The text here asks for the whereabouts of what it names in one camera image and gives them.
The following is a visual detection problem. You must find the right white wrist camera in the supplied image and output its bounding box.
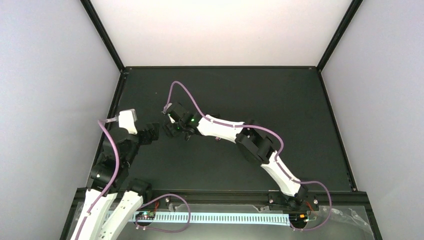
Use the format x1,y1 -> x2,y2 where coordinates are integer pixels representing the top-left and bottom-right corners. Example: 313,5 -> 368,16
168,114 -> 176,124

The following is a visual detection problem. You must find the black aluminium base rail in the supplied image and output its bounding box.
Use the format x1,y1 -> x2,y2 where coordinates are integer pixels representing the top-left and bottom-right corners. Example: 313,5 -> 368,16
74,189 -> 369,206

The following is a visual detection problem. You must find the black frame post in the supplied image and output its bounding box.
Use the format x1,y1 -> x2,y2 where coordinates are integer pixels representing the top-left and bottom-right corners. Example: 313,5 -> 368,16
80,0 -> 125,72
316,0 -> 363,73

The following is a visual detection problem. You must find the left black frame post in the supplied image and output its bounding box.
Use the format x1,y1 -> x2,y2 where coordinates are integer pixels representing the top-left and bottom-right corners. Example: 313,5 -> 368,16
80,0 -> 125,72

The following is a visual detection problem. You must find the left electronics board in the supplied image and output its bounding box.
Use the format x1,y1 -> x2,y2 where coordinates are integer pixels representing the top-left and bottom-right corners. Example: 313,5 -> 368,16
135,211 -> 156,222

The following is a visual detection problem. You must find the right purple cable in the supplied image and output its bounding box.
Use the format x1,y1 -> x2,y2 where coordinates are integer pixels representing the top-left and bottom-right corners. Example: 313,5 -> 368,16
162,80 -> 333,232

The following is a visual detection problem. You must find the right black frame post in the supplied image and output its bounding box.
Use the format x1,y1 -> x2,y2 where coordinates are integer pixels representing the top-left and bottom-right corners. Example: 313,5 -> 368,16
316,0 -> 363,73

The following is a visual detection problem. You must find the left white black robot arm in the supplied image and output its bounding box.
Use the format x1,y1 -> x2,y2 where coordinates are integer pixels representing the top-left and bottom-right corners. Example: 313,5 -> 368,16
71,122 -> 160,240

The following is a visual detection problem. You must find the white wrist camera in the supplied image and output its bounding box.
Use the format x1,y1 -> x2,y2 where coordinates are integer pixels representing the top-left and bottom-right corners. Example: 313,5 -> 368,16
118,109 -> 138,135
168,114 -> 176,124

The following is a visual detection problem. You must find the electronics board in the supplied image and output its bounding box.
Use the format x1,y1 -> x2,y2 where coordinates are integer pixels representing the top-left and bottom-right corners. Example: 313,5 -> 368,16
135,211 -> 156,222
289,214 -> 317,223

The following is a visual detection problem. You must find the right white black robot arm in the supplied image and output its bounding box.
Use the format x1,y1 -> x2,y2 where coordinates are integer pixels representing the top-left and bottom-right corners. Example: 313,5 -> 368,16
163,102 -> 308,210

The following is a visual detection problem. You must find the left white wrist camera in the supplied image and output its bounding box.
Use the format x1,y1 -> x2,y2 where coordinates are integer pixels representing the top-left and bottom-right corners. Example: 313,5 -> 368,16
118,109 -> 138,135

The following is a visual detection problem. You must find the clear plastic sheet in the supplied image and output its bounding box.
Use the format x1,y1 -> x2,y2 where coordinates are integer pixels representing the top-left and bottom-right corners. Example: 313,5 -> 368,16
252,205 -> 375,240

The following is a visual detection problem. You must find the white slotted cable duct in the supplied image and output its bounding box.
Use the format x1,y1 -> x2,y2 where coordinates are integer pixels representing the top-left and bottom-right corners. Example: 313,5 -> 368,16
104,211 -> 292,227

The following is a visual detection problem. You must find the right electronics board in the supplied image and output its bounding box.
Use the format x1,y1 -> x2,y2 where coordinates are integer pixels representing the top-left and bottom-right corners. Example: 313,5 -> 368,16
289,214 -> 317,223

